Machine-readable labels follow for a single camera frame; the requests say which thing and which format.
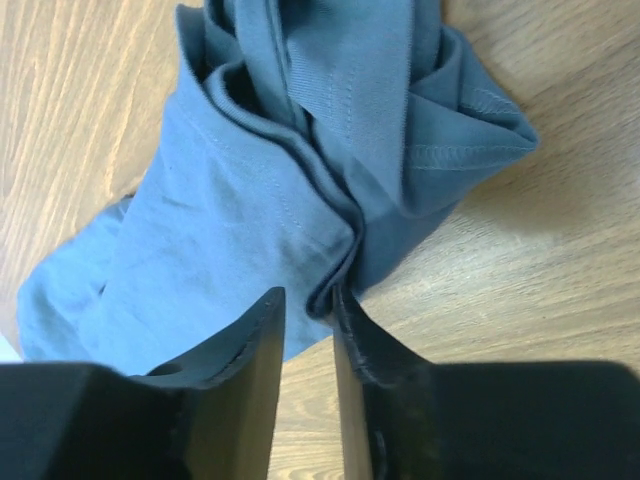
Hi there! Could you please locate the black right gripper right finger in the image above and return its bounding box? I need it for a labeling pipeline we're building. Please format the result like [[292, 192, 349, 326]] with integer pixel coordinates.
[[333, 287, 639, 479]]

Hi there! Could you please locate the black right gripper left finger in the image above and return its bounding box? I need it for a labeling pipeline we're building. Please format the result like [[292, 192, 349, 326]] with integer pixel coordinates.
[[1, 287, 285, 479]]

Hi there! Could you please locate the blue-grey t-shirt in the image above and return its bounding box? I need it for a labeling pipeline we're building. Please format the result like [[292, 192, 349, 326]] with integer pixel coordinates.
[[17, 1, 538, 374]]

